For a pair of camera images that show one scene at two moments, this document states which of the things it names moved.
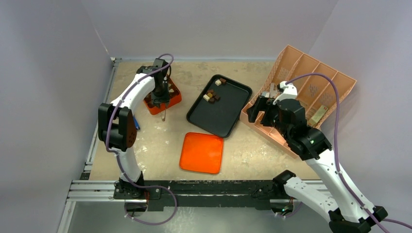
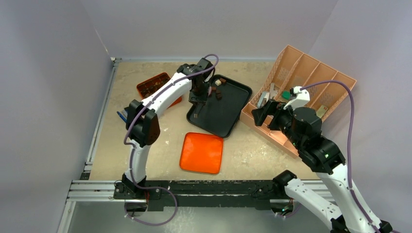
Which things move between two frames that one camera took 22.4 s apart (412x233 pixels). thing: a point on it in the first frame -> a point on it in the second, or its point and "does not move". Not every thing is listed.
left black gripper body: (160, 94) -> (198, 95)
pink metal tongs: (163, 111) -> (198, 106)
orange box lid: (202, 153) does not move
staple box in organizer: (318, 114) does not move
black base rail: (204, 195) does not move
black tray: (221, 117) does not move
